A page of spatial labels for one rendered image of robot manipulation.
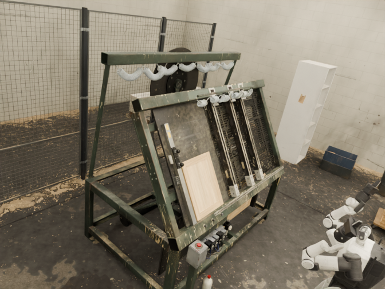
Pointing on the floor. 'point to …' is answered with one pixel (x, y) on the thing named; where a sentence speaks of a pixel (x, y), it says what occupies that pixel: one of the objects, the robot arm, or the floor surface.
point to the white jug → (207, 282)
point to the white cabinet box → (303, 109)
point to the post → (191, 277)
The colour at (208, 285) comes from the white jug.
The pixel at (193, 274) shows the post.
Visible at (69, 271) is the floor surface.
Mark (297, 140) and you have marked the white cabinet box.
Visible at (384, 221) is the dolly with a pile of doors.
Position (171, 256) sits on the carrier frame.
